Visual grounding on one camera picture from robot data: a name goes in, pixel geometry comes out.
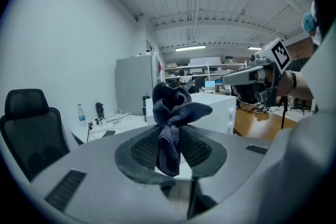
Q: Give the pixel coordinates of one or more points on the white storage shelf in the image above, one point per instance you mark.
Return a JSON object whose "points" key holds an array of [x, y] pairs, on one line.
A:
{"points": [[204, 66]]}

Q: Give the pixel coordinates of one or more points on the computer monitor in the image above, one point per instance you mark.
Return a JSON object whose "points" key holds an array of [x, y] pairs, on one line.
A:
{"points": [[209, 84]]}

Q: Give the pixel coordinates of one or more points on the grey cloth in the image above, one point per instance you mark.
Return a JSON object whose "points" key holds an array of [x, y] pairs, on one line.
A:
{"points": [[168, 110]]}

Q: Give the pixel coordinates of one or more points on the ceiling tube light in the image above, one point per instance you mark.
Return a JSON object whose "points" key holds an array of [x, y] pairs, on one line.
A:
{"points": [[190, 48], [255, 48]]}

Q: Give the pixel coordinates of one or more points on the small black flask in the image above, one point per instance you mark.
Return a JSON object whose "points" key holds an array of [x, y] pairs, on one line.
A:
{"points": [[99, 111]]}

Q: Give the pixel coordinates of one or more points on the grey refrigerator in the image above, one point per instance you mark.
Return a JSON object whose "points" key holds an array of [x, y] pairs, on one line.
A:
{"points": [[134, 81]]}

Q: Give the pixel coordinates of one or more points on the black mesh office chair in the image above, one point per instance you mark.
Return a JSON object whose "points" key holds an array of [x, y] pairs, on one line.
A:
{"points": [[29, 126]]}

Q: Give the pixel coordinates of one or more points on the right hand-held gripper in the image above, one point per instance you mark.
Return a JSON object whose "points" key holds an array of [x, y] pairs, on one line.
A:
{"points": [[273, 57]]}

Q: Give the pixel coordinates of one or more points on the black smartphone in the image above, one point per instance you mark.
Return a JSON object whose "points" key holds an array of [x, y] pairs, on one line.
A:
{"points": [[108, 134]]}

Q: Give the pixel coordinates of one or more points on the brown wooden table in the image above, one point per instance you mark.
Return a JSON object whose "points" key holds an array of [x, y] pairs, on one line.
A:
{"points": [[252, 123]]}

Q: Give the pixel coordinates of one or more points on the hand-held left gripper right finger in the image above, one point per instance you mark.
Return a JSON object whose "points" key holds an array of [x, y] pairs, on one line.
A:
{"points": [[236, 162]]}

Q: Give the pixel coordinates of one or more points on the clear water bottle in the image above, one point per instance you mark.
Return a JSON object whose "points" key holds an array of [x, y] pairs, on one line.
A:
{"points": [[82, 115]]}

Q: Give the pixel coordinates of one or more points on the white power strip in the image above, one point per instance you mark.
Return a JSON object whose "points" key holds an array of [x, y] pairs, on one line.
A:
{"points": [[101, 124]]}

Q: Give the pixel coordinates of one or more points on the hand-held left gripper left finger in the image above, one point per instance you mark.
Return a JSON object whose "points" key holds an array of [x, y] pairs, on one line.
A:
{"points": [[105, 165]]}

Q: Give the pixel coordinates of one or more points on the silver wristwatch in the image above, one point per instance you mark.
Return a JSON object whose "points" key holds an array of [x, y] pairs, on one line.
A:
{"points": [[293, 81]]}

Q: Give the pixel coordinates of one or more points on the person's right hand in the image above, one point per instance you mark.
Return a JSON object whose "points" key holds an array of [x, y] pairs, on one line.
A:
{"points": [[273, 80]]}

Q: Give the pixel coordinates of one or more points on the red hanging ornament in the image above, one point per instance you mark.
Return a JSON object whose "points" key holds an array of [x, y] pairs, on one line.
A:
{"points": [[160, 68]]}

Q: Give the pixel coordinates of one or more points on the black white-banded bottle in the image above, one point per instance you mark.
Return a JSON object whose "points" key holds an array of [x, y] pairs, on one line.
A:
{"points": [[146, 102]]}

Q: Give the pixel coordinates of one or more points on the person's right forearm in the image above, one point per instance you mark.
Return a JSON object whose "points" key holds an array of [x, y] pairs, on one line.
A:
{"points": [[304, 86]]}

